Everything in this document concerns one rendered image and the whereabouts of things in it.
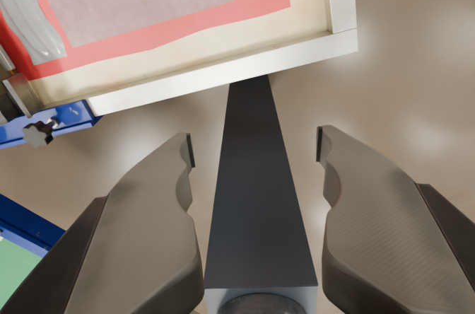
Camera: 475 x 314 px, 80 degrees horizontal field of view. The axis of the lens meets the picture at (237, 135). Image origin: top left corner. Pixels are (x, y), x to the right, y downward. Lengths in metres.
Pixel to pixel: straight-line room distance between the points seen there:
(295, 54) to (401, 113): 1.39
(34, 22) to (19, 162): 1.72
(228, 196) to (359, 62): 1.17
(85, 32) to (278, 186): 0.48
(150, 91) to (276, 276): 0.38
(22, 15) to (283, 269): 0.60
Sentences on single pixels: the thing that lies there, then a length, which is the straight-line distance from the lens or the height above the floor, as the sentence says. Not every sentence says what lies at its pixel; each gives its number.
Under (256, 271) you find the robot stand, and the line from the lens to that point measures 0.51.
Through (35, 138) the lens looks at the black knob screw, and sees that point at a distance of 0.59.
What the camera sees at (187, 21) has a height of 0.96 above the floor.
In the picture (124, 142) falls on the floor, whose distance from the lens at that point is 1.85.
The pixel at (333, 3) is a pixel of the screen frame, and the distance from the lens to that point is 0.50.
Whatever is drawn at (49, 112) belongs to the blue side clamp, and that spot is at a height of 1.00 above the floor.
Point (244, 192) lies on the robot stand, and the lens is 0.65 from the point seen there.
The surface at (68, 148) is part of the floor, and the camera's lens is 2.04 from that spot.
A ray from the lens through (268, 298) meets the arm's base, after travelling 0.51.
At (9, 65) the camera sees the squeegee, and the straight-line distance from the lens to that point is 0.63.
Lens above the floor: 1.47
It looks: 61 degrees down
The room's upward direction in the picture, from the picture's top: 178 degrees counter-clockwise
